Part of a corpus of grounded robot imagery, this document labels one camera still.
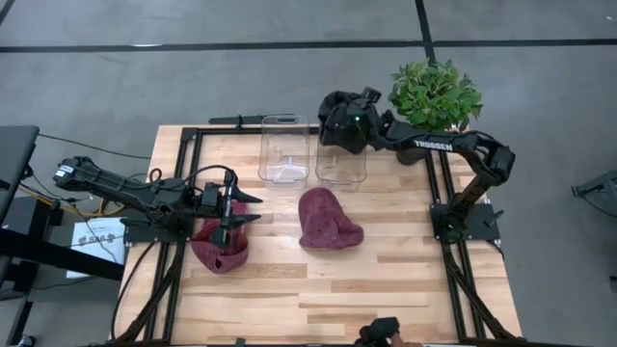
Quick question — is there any clear plastic bin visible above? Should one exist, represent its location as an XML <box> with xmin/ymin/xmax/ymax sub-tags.
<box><xmin>257</xmin><ymin>114</ymin><xmax>311</xmax><ymax>185</ymax></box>
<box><xmin>314</xmin><ymin>142</ymin><xmax>368</xmax><ymax>187</ymax></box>

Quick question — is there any maroon baseball cap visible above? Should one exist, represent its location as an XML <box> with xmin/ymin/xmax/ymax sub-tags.
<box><xmin>190</xmin><ymin>201</ymin><xmax>251</xmax><ymax>276</ymax></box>
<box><xmin>297</xmin><ymin>186</ymin><xmax>365</xmax><ymax>251</ymax></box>

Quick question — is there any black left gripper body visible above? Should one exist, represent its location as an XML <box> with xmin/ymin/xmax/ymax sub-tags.
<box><xmin>192</xmin><ymin>169</ymin><xmax>236</xmax><ymax>248</ymax></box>

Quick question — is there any yellow cable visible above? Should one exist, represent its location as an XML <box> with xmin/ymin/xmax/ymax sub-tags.
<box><xmin>17</xmin><ymin>185</ymin><xmax>127</xmax><ymax>219</ymax></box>

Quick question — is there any black base cable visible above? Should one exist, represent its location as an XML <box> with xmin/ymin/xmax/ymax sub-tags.
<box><xmin>110</xmin><ymin>240</ymin><xmax>158</xmax><ymax>341</ymax></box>

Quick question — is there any grey stand foot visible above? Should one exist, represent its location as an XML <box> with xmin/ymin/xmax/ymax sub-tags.
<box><xmin>571</xmin><ymin>168</ymin><xmax>617</xmax><ymax>214</ymax></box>

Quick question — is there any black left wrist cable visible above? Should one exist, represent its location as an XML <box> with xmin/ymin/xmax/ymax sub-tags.
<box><xmin>185</xmin><ymin>164</ymin><xmax>235</xmax><ymax>195</ymax></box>

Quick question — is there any person's hand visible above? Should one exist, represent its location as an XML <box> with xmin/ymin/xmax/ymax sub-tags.
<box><xmin>389</xmin><ymin>332</ymin><xmax>425</xmax><ymax>347</ymax></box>

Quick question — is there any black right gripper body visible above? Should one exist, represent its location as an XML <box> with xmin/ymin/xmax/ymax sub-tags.
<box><xmin>332</xmin><ymin>87</ymin><xmax>387</xmax><ymax>155</ymax></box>

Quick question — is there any green leafy plant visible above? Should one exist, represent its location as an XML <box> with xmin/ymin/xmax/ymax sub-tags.
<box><xmin>388</xmin><ymin>57</ymin><xmax>484</xmax><ymax>134</ymax></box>

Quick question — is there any black plant pot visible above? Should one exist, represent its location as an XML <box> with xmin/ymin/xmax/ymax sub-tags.
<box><xmin>394</xmin><ymin>144</ymin><xmax>431</xmax><ymax>167</ymax></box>

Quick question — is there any black floor cable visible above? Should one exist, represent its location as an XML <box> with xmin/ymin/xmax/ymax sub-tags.
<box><xmin>37</xmin><ymin>133</ymin><xmax>151</xmax><ymax>160</ymax></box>

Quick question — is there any white printed paper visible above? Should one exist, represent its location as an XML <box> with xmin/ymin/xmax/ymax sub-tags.
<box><xmin>66</xmin><ymin>216</ymin><xmax>127</xmax><ymax>280</ymax></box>

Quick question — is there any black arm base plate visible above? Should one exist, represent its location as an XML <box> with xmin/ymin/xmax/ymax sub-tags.
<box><xmin>429</xmin><ymin>201</ymin><xmax>505</xmax><ymax>243</ymax></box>
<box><xmin>123</xmin><ymin>217</ymin><xmax>195</xmax><ymax>245</ymax></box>

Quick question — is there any black stand beam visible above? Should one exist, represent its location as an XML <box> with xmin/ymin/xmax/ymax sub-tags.
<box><xmin>0</xmin><ymin>227</ymin><xmax>125</xmax><ymax>282</ymax></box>

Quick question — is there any dark grey baseball cap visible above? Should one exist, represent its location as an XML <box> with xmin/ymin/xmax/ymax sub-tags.
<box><xmin>317</xmin><ymin>90</ymin><xmax>367</xmax><ymax>146</ymax></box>
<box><xmin>319</xmin><ymin>129</ymin><xmax>368</xmax><ymax>156</ymax></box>

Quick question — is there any black bracket bar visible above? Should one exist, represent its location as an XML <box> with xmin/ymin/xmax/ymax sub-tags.
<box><xmin>208</xmin><ymin>114</ymin><xmax>296</xmax><ymax>126</ymax></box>

